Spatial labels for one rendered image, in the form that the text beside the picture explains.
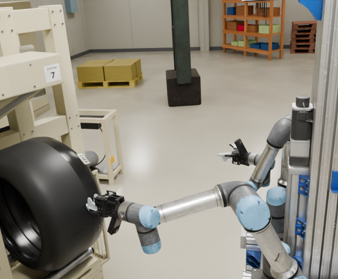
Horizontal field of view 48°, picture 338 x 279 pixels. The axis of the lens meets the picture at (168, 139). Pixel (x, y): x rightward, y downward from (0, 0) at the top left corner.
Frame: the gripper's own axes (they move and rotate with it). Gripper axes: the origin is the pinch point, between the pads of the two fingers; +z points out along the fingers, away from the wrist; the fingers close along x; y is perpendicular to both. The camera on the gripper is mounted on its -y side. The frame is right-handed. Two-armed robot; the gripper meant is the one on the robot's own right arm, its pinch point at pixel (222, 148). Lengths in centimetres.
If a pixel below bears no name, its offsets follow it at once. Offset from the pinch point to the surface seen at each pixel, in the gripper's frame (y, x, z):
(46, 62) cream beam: -81, -82, 39
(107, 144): 62, 42, 183
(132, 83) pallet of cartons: 151, 378, 502
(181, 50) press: 49, 327, 301
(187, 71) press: 86, 327, 295
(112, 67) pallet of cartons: 111, 361, 541
